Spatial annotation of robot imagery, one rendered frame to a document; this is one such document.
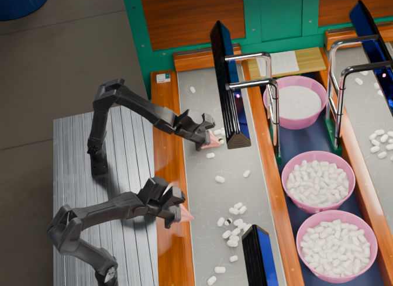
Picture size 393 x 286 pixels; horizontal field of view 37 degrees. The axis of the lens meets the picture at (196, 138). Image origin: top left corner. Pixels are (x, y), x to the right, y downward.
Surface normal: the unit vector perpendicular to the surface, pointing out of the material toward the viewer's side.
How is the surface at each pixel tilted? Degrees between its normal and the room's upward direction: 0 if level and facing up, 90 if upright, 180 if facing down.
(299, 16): 90
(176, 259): 0
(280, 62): 0
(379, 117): 0
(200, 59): 90
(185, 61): 90
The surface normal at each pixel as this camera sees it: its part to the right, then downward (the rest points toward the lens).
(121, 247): -0.12, -0.67
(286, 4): 0.08, 0.73
